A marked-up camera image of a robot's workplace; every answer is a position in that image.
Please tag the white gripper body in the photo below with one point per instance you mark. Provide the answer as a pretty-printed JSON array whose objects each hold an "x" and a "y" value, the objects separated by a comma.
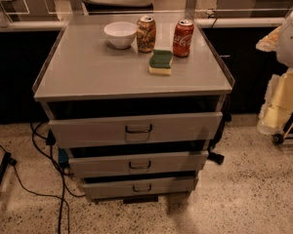
[{"x": 291, "y": 41}]

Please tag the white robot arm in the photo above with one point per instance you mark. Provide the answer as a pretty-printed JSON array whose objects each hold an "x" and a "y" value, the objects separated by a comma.
[{"x": 280, "y": 41}]

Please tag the grey drawer cabinet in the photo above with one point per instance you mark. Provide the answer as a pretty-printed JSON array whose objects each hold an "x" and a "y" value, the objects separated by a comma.
[{"x": 85, "y": 77}]

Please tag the red cola can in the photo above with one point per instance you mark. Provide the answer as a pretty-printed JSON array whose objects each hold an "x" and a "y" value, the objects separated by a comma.
[{"x": 182, "y": 38}]

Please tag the green yellow sponge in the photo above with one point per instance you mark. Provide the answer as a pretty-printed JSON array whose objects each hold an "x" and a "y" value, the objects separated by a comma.
[{"x": 160, "y": 62}]

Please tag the tan patterned drink can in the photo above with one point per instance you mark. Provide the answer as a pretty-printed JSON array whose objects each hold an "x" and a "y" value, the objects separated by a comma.
[{"x": 146, "y": 34}]

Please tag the white bowl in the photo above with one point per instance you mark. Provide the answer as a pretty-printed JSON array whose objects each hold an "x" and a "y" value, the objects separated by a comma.
[{"x": 120, "y": 34}]

